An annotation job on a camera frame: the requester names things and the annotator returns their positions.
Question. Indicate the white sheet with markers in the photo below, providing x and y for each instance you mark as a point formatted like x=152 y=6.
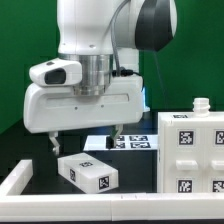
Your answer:
x=124 y=142

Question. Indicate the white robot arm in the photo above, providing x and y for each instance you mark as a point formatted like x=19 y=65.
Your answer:
x=86 y=86

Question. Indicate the white door panel with knob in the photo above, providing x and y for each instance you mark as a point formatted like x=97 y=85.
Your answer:
x=215 y=157

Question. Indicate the white cabinet top block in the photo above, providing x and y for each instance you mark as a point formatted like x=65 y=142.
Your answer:
x=88 y=173

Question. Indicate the white cabinet body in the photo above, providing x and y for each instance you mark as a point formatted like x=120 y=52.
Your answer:
x=201 y=117

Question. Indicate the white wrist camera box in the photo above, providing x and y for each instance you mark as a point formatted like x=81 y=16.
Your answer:
x=56 y=72

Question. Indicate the white table border frame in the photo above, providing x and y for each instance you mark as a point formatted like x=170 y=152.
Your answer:
x=17 y=207

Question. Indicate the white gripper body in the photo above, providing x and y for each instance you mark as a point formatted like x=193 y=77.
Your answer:
x=53 y=109

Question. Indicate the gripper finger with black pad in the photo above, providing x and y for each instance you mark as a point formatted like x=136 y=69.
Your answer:
x=56 y=146
x=111 y=140

